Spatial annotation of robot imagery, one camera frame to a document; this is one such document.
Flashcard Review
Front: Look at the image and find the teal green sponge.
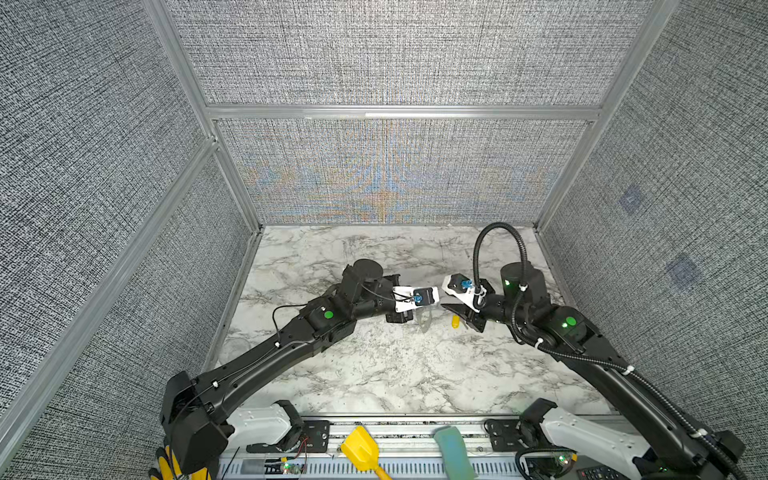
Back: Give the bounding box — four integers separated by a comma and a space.
433, 426, 476, 480

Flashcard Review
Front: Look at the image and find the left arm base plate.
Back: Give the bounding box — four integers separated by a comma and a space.
246, 420, 331, 456

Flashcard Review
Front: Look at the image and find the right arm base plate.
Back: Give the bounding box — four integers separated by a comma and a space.
483, 419, 539, 452

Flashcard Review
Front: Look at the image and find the aluminium corner frame post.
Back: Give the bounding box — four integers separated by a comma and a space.
143, 0, 263, 233

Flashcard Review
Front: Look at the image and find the black remote control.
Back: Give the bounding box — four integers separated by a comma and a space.
577, 465, 628, 480

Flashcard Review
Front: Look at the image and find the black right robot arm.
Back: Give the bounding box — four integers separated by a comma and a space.
442, 262, 746, 479

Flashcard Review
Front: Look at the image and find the yellow plastic scoop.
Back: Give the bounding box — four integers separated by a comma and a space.
341, 425, 391, 480

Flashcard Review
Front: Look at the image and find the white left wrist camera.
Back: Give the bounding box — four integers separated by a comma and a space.
392, 286, 440, 313

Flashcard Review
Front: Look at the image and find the yellow black work glove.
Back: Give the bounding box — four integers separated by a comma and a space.
147, 446, 212, 480

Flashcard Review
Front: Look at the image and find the black corrugated cable conduit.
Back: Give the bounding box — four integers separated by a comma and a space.
472, 222, 749, 480

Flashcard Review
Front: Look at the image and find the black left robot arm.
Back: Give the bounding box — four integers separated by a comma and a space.
160, 259, 407, 475

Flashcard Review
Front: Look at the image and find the aluminium horizontal frame bar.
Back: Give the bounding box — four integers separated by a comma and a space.
206, 104, 602, 121

